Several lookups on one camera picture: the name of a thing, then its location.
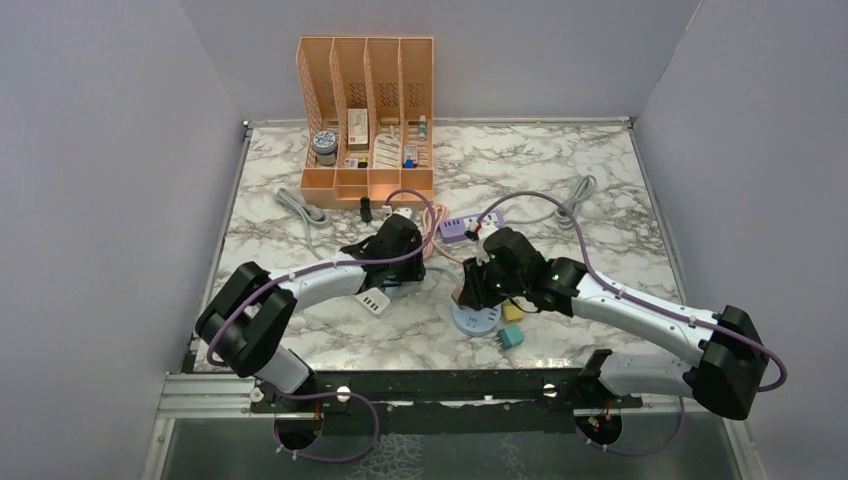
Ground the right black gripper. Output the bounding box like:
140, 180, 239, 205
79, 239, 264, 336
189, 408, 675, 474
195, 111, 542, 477
461, 251, 527, 309

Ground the pink plug adapter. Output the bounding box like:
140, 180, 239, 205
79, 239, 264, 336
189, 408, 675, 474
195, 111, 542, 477
451, 285, 463, 305

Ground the yellow plug adapter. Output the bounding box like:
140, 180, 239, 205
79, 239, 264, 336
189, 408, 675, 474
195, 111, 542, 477
502, 302, 525, 323

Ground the teal plug adapter front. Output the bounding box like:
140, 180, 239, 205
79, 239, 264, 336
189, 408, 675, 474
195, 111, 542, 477
497, 325, 525, 350

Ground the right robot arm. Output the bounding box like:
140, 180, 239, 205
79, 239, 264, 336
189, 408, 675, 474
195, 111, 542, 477
456, 227, 770, 420

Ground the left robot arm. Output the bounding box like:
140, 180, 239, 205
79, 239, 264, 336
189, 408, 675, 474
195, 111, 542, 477
195, 208, 425, 411

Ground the round blue power strip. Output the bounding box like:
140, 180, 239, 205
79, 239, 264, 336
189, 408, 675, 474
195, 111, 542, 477
452, 305, 502, 337

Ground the white power strip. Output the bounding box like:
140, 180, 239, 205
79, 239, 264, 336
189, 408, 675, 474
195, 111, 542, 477
354, 288, 391, 318

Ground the purple power strip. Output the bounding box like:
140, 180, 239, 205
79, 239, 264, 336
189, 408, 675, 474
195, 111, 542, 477
439, 209, 505, 244

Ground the black cylinder object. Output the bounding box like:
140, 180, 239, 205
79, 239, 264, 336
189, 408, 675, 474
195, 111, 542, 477
359, 196, 373, 224

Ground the small blue white box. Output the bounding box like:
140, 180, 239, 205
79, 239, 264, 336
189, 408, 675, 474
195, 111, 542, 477
402, 144, 419, 169

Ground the white blister pack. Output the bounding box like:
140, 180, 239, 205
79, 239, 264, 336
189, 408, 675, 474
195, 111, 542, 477
372, 133, 402, 169

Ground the small bottle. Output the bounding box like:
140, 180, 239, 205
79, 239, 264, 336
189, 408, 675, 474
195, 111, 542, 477
417, 115, 428, 142

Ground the round blue patterned tin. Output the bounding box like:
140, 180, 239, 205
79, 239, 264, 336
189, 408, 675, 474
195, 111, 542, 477
311, 130, 339, 166

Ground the red white box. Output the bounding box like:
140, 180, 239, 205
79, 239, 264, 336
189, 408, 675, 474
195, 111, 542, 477
347, 108, 370, 150

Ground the orange file organizer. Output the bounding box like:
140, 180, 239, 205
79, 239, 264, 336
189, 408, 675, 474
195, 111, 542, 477
296, 36, 436, 209

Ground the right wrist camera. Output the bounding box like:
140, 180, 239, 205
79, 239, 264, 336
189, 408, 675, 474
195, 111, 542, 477
465, 219, 499, 242

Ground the coiled pink cable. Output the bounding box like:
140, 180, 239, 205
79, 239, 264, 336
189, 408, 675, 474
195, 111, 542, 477
420, 203, 468, 266

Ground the grey cable of white strip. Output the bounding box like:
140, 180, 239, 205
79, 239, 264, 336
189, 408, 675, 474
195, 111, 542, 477
274, 186, 331, 260

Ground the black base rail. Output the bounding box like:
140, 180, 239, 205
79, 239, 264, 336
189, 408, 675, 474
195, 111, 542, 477
250, 368, 642, 436

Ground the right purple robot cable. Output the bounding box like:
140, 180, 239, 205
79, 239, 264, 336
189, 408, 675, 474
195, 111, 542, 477
473, 192, 790, 460

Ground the grey cable of purple strip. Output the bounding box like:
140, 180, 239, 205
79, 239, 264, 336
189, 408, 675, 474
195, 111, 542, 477
505, 174, 599, 231

